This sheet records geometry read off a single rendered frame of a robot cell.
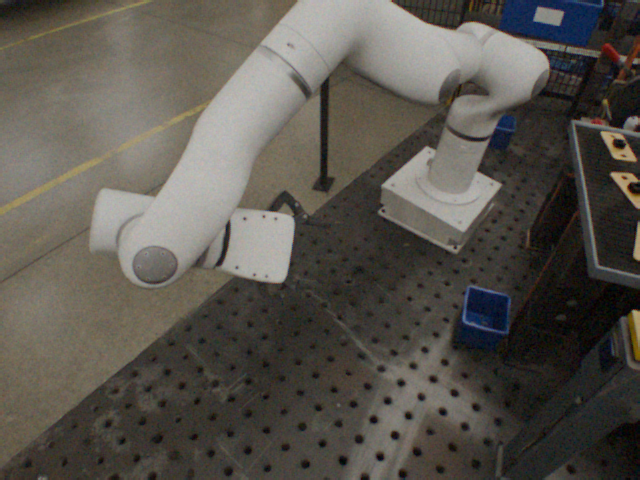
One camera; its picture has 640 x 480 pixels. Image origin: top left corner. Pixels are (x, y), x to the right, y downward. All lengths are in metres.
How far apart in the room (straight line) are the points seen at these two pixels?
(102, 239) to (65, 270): 1.82
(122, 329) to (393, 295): 1.29
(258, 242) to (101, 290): 1.64
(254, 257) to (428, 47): 0.37
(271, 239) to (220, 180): 0.15
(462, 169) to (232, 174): 0.77
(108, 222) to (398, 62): 0.42
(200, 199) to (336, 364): 0.58
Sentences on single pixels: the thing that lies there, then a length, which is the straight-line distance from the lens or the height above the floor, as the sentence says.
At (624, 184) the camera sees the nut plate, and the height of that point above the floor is 1.16.
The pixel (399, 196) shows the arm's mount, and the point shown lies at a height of 0.80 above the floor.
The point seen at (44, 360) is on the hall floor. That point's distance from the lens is 2.07.
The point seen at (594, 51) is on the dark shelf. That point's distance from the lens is 1.73.
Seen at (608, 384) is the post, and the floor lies 1.10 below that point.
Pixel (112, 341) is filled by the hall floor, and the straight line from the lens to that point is 1.98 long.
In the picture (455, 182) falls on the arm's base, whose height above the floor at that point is 0.85.
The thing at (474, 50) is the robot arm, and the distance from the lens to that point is 0.87.
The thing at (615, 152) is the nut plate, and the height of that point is 1.16.
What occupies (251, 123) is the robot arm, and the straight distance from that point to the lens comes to 0.52.
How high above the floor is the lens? 1.53
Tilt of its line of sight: 46 degrees down
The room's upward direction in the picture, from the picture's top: straight up
